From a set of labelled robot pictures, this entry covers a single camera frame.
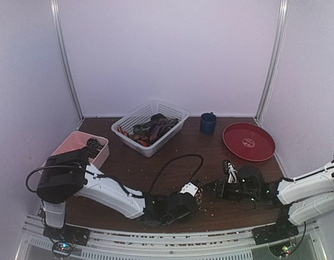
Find dark blue mug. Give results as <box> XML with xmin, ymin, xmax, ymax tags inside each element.
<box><xmin>200</xmin><ymin>112</ymin><xmax>217</xmax><ymax>134</ymax></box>

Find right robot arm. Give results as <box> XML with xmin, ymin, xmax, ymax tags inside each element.
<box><xmin>205</xmin><ymin>156</ymin><xmax>334</xmax><ymax>239</ymax></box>

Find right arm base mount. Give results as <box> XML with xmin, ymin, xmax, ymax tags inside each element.
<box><xmin>252</xmin><ymin>224</ymin><xmax>299</xmax><ymax>245</ymax></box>

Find paisley patterned tie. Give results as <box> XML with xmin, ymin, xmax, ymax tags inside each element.
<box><xmin>194</xmin><ymin>188</ymin><xmax>203</xmax><ymax>206</ymax></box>

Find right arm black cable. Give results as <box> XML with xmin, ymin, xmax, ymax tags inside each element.
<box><xmin>290</xmin><ymin>222</ymin><xmax>307</xmax><ymax>252</ymax></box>

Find right frame post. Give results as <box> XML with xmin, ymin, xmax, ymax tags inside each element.
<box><xmin>255</xmin><ymin>0</ymin><xmax>289</xmax><ymax>125</ymax></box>

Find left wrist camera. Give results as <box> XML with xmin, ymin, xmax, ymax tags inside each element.
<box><xmin>179</xmin><ymin>180</ymin><xmax>203</xmax><ymax>197</ymax></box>

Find aluminium front rail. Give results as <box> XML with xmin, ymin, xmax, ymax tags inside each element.
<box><xmin>13</xmin><ymin>214</ymin><xmax>331</xmax><ymax>259</ymax></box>

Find white perforated plastic basket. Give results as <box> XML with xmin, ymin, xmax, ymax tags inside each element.
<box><xmin>111</xmin><ymin>100</ymin><xmax>189</xmax><ymax>158</ymax></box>

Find dark ties in basket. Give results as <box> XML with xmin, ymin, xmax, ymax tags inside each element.
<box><xmin>117</xmin><ymin>113</ymin><xmax>179</xmax><ymax>147</ymax></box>

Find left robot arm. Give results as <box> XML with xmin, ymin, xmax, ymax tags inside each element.
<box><xmin>26</xmin><ymin>149</ymin><xmax>202</xmax><ymax>241</ymax></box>

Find left frame post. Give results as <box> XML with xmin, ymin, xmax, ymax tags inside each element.
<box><xmin>50</xmin><ymin>0</ymin><xmax>84</xmax><ymax>120</ymax></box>

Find red round plate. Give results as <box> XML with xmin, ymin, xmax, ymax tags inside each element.
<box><xmin>222</xmin><ymin>122</ymin><xmax>276</xmax><ymax>162</ymax></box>

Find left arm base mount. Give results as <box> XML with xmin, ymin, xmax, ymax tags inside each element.
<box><xmin>43</xmin><ymin>224</ymin><xmax>90</xmax><ymax>246</ymax></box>

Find pink compartment organizer box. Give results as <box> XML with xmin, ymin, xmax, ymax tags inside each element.
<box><xmin>38</xmin><ymin>131</ymin><xmax>110</xmax><ymax>197</ymax></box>

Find frame post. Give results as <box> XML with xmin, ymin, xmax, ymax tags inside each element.
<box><xmin>255</xmin><ymin>0</ymin><xmax>289</xmax><ymax>125</ymax></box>
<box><xmin>50</xmin><ymin>0</ymin><xmax>84</xmax><ymax>120</ymax></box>

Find rolled dark tie in organizer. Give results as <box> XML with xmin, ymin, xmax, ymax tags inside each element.
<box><xmin>85</xmin><ymin>138</ymin><xmax>104</xmax><ymax>159</ymax></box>

